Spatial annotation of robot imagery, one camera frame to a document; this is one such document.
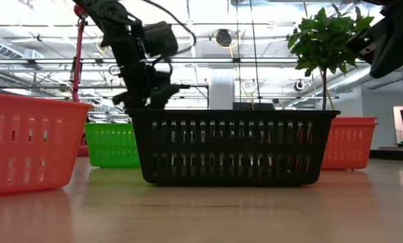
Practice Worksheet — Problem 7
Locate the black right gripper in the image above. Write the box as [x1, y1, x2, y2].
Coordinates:
[346, 0, 403, 79]

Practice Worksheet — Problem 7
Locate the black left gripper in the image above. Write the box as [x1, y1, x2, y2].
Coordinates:
[109, 33, 181, 109]

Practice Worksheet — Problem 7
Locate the green plastic basket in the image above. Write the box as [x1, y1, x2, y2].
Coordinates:
[83, 122, 142, 169]

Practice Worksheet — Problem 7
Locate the green leafy small tree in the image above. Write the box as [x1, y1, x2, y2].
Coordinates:
[286, 3, 376, 111]

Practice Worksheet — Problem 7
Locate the red lamp stand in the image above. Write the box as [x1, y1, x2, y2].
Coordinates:
[70, 3, 90, 157]

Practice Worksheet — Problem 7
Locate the white building pillar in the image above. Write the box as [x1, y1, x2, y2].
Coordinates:
[209, 74, 236, 110]

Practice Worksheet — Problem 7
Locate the black plastic basket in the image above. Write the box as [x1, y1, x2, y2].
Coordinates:
[124, 109, 342, 187]

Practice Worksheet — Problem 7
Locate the black gantry frame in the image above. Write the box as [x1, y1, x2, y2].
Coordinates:
[179, 83, 211, 110]

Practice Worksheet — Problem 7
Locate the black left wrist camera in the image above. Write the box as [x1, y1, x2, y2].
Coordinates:
[142, 21, 180, 59]

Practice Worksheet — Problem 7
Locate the silver ceiling duct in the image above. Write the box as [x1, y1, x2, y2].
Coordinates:
[325, 67, 377, 96]

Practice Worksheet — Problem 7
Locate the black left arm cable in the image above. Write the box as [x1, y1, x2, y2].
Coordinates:
[140, 0, 198, 57]

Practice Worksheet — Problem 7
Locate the black hanging cable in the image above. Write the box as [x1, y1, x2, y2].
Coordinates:
[235, 0, 242, 110]
[249, 0, 262, 110]

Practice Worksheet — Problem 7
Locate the black aluminium rig frame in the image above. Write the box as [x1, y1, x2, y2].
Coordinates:
[369, 149, 403, 161]

